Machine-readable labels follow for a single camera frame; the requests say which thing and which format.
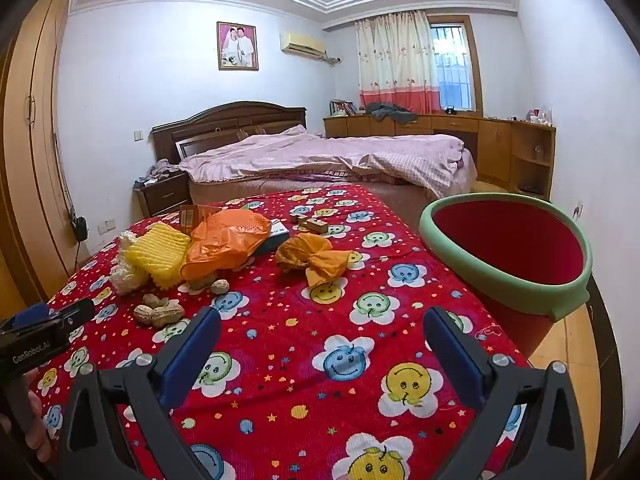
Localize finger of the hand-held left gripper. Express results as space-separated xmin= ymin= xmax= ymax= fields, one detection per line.
xmin=47 ymin=298 xmax=96 ymax=332
xmin=11 ymin=302 xmax=50 ymax=332

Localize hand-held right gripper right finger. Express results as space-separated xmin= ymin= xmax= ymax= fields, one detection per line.
xmin=422 ymin=306 xmax=587 ymax=480

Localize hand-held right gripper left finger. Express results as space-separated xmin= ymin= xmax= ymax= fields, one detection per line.
xmin=59 ymin=306 xmax=222 ymax=480

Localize white foam fruit net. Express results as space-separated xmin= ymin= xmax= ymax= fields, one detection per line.
xmin=110 ymin=231 xmax=151 ymax=295

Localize red bin with green rim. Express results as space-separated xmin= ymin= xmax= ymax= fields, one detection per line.
xmin=419 ymin=192 xmax=593 ymax=361

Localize orange plastic bag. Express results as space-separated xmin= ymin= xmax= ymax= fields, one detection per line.
xmin=181 ymin=209 xmax=272 ymax=281

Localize orange brown carton box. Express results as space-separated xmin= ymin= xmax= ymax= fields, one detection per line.
xmin=179 ymin=204 xmax=223 ymax=236

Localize teal box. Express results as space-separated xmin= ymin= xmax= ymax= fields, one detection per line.
xmin=255 ymin=220 xmax=291 ymax=253

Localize orange wrapper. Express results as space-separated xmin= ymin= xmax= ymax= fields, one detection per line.
xmin=275 ymin=232 xmax=362 ymax=291

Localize person's left hand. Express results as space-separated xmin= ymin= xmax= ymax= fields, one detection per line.
xmin=0 ymin=389 xmax=53 ymax=463

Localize red smiley flower blanket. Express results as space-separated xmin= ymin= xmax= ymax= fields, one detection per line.
xmin=30 ymin=182 xmax=531 ymax=480

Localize dark wooden nightstand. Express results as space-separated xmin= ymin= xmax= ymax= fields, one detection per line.
xmin=132 ymin=170 xmax=193 ymax=218

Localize clothes pile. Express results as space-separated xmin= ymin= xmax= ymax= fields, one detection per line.
xmin=136 ymin=158 xmax=173 ymax=183

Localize wooden wardrobe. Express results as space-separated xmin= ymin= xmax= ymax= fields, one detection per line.
xmin=0 ymin=0 xmax=81 ymax=321

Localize wooden desk cabinet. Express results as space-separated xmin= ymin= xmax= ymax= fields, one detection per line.
xmin=323 ymin=110 xmax=557 ymax=201

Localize dark wooden headboard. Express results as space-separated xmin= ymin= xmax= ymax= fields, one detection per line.
xmin=151 ymin=101 xmax=307 ymax=165

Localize bed with pink blanket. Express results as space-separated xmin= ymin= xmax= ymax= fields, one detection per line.
xmin=178 ymin=124 xmax=466 ymax=200

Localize grey clothes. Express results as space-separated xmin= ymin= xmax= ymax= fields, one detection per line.
xmin=364 ymin=102 xmax=418 ymax=124

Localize window with bars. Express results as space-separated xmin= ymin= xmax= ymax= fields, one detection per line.
xmin=429 ymin=15 xmax=483 ymax=112

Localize cream and red curtain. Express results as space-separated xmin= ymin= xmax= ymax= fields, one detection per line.
xmin=355 ymin=10 xmax=441 ymax=111

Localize framed wall photo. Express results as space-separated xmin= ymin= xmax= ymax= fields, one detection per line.
xmin=216 ymin=21 xmax=259 ymax=71

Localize wall air conditioner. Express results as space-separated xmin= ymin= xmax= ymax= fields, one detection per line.
xmin=280 ymin=31 xmax=328 ymax=57

